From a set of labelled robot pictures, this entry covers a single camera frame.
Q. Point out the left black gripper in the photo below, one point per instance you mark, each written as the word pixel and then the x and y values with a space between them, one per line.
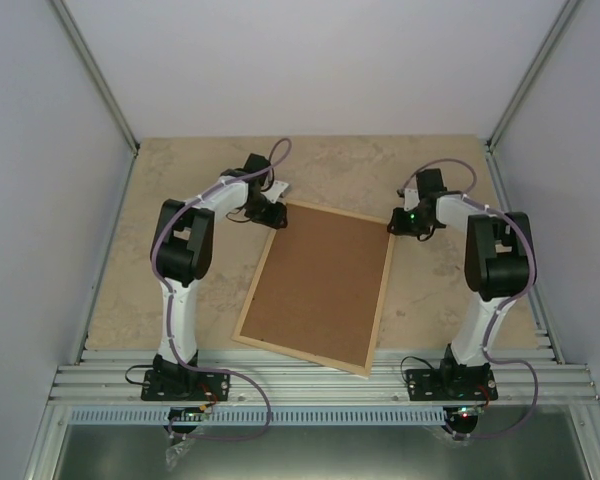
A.
pixel 276 220

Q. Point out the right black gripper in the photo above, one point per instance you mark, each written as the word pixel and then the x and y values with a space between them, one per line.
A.
pixel 398 226

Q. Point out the light wooden picture frame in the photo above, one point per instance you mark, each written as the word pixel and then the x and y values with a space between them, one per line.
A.
pixel 240 337

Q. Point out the brown backing board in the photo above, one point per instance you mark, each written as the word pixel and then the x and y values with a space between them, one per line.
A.
pixel 320 285

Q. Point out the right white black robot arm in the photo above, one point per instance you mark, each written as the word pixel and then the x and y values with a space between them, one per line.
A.
pixel 499 268

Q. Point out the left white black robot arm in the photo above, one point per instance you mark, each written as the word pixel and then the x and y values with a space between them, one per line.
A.
pixel 181 255

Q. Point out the right control board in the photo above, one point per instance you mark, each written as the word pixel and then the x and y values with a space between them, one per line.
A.
pixel 466 411

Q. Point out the control board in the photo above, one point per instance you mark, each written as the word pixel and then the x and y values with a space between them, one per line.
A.
pixel 190 414
pixel 466 411

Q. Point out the left control board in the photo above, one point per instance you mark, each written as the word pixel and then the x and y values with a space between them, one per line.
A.
pixel 190 414

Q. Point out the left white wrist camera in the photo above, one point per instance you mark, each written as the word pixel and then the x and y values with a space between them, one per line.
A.
pixel 277 191

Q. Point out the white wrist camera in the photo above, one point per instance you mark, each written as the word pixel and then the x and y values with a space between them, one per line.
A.
pixel 410 198
pixel 277 191

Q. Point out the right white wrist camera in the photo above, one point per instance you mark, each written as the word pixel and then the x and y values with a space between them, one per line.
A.
pixel 410 198

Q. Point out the right side aluminium rail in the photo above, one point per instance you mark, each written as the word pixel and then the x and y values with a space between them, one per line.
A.
pixel 539 311

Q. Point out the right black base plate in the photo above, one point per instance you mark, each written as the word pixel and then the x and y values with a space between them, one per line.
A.
pixel 429 385

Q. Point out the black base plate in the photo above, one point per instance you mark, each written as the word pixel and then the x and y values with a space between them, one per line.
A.
pixel 429 385
pixel 187 386

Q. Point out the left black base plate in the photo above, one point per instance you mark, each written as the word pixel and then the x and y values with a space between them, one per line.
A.
pixel 187 386

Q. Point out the aluminium rail bed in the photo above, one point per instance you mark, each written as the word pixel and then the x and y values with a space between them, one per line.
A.
pixel 110 377

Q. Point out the left aluminium corner post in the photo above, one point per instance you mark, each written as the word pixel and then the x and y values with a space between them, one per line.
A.
pixel 94 72

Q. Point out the aluminium corner post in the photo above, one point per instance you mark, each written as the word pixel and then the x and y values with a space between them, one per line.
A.
pixel 94 72
pixel 549 44

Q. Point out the right aluminium corner post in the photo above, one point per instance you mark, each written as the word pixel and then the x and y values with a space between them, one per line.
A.
pixel 549 44

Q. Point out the grey slotted cable duct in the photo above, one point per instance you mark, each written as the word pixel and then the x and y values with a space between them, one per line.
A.
pixel 254 416

